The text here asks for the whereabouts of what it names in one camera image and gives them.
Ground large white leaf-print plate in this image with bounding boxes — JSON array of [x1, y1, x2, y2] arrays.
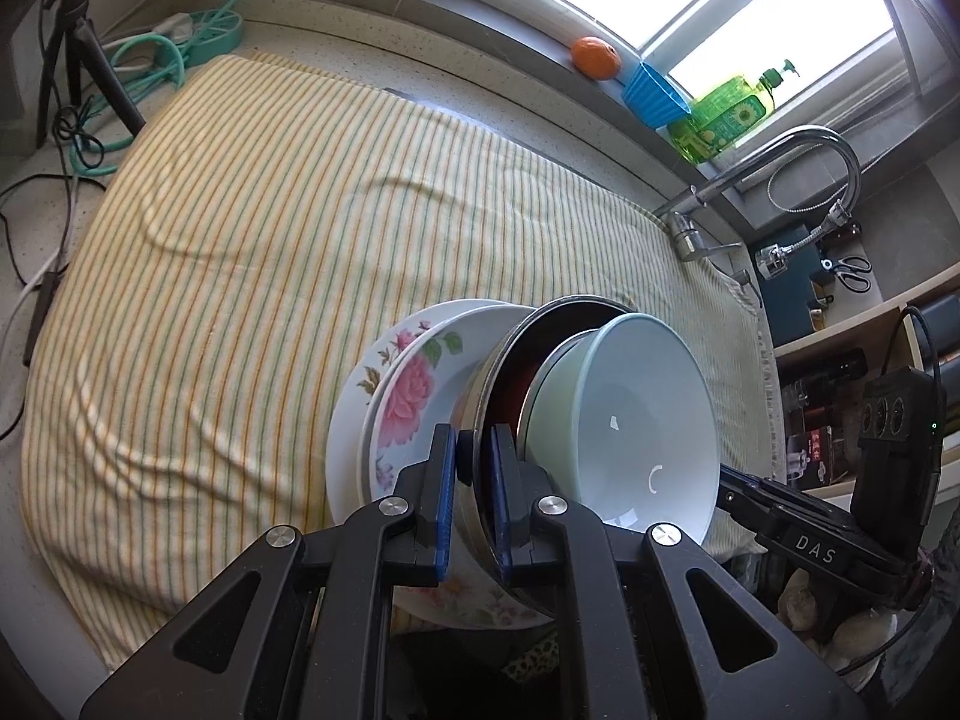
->
[[326, 300, 560, 627]]

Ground stainless steel bowl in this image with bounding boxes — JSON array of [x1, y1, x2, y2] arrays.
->
[[450, 295, 638, 620]]

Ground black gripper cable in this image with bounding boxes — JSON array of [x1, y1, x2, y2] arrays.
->
[[883, 306, 947, 391]]

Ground light green bowl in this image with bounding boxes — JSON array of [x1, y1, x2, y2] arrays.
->
[[517, 313, 719, 548]]

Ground white cable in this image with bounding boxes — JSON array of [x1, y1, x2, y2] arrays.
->
[[0, 176, 83, 361]]

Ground orange fruit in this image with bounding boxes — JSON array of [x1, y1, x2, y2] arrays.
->
[[571, 36, 622, 82]]

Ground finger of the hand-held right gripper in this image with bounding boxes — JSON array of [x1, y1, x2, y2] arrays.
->
[[716, 463, 796, 541]]

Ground blue plastic basket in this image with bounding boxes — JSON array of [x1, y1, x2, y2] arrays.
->
[[621, 62, 691, 128]]

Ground black scissors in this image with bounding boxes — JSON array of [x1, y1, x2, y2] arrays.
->
[[821, 255, 875, 292]]

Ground teal power strip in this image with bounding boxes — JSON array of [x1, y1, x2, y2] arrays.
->
[[180, 9, 245, 67]]

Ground red bowl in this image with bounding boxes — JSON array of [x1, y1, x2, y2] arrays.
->
[[487, 360, 541, 451]]

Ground white pink-rose plate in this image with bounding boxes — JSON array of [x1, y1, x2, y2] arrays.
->
[[358, 306, 539, 511]]

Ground black tripod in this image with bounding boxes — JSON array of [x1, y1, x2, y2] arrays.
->
[[36, 0, 147, 149]]

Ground metal spray hose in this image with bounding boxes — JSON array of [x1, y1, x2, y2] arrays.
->
[[754, 157, 863, 278]]

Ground striped yellow green cloth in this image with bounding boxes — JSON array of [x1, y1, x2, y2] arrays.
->
[[21, 52, 777, 672]]

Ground person's right hand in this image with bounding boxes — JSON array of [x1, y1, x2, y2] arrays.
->
[[780, 566, 901, 683]]

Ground black adapter box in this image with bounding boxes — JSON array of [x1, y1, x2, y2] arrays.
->
[[22, 274, 57, 367]]

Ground red box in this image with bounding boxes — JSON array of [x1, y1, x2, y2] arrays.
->
[[804, 426, 835, 482]]

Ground leopard print cloth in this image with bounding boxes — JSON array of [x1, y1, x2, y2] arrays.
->
[[510, 630, 563, 691]]

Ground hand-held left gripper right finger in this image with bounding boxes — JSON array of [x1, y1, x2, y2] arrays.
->
[[489, 424, 871, 720]]

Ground wooden shelf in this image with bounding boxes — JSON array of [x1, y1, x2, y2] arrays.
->
[[772, 270, 960, 481]]

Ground thin black cable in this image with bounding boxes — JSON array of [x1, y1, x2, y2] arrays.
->
[[0, 172, 76, 443]]

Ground chrome faucet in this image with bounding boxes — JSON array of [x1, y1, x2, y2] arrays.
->
[[651, 126, 863, 263]]

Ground coiled black cable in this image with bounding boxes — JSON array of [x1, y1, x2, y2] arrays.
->
[[52, 101, 106, 166]]

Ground dark blue box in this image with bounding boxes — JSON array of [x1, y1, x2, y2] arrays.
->
[[754, 232, 833, 350]]

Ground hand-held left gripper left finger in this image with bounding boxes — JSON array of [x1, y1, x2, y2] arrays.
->
[[79, 424, 458, 720]]

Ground green dish soap bottle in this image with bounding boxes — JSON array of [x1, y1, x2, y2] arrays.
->
[[667, 58, 800, 164]]

